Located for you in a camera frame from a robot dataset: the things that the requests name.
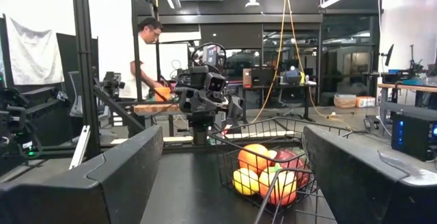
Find black wire basket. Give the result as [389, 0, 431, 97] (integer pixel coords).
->
[208, 117, 353, 218]
[253, 167, 339, 224]

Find round orange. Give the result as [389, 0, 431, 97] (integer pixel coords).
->
[238, 143, 270, 176]

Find brown cardboard box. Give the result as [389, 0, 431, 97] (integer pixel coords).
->
[333, 94, 358, 109]

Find person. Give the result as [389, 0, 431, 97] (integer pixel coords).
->
[119, 16, 165, 101]

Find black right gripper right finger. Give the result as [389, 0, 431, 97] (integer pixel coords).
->
[302, 125, 410, 224]

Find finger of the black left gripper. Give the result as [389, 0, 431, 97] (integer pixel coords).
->
[227, 94, 245, 121]
[175, 87, 191, 113]

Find neighbouring black robot gripper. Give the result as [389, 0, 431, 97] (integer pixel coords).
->
[98, 71, 126, 99]

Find black computer blue lights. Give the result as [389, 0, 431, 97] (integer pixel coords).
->
[391, 112, 437, 163]

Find red apple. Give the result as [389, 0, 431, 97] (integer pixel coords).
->
[274, 149, 310, 188]

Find black desk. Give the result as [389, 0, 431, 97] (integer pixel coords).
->
[238, 82, 318, 122]

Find black diagonal brace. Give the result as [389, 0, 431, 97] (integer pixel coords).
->
[94, 85, 146, 136]

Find yellow lemon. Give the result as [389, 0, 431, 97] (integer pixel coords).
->
[232, 168, 259, 197]

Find black monitor on arm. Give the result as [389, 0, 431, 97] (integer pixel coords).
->
[384, 44, 395, 68]

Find yellow hanging rope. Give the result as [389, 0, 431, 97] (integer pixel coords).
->
[251, 0, 354, 131]

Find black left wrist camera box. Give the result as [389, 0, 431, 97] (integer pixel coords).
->
[204, 72, 227, 94]

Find white hanging cloth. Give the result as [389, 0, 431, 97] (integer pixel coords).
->
[5, 14, 65, 86]

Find orange peach with leaves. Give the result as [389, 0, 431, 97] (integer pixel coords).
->
[258, 164, 298, 207]

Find wooden top table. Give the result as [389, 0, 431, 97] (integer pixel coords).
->
[377, 83, 437, 115]

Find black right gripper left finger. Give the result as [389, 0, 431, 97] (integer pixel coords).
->
[46, 125, 164, 224]

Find white metal bar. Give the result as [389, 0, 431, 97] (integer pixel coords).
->
[68, 125, 91, 171]

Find wooden board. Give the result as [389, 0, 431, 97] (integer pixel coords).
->
[132, 103, 181, 114]

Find black cable loop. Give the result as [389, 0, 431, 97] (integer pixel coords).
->
[190, 42, 228, 68]

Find orange cup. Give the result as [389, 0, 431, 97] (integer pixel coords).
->
[154, 86, 171, 102]

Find thin black frame post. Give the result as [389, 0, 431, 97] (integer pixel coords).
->
[129, 0, 143, 102]

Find orange and white box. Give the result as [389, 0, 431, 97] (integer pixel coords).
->
[356, 96, 376, 109]

